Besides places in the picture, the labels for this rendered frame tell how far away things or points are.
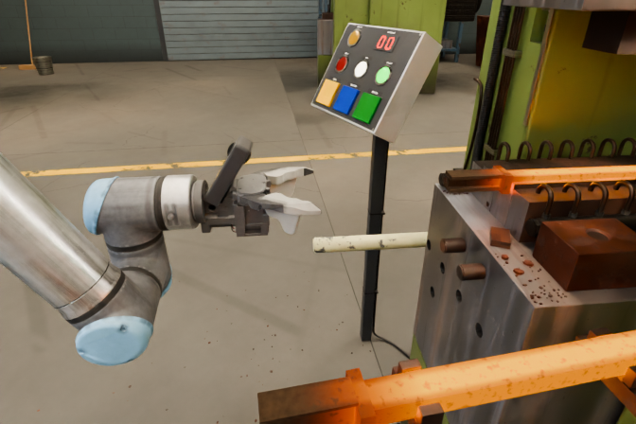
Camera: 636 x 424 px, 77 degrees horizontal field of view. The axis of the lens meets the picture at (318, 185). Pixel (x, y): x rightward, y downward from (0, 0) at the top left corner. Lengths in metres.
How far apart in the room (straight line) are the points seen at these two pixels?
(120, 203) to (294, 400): 0.42
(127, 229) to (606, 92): 0.97
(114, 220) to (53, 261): 0.13
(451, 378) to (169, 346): 1.51
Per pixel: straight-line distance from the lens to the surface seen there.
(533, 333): 0.66
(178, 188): 0.66
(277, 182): 0.69
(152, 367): 1.78
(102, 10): 9.01
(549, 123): 1.00
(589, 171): 0.84
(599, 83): 1.04
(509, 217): 0.77
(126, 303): 0.63
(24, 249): 0.59
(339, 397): 0.38
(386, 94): 1.07
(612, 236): 0.71
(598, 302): 0.68
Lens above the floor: 1.30
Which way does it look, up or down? 26 degrees down
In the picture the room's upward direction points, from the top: straight up
